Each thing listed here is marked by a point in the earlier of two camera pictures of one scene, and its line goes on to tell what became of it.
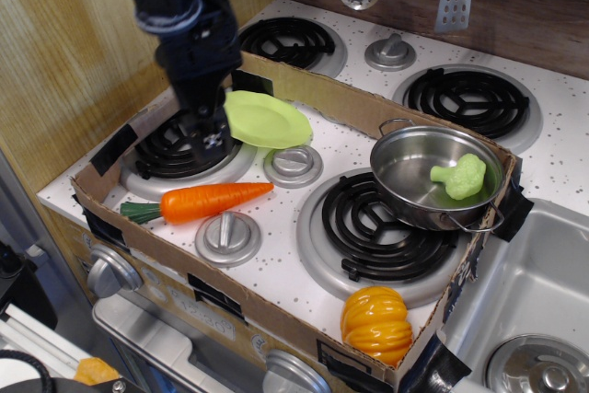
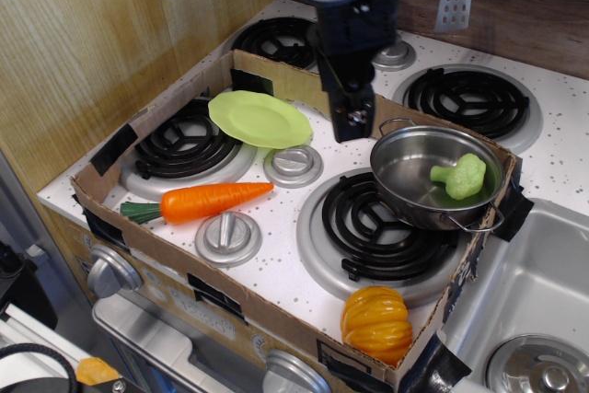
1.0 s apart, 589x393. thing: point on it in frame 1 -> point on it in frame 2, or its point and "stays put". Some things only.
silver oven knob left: x=110 y=272 stays put
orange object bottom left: x=94 y=371 stays put
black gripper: x=200 y=63 -> x=356 y=19
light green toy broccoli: x=464 y=179 stays put
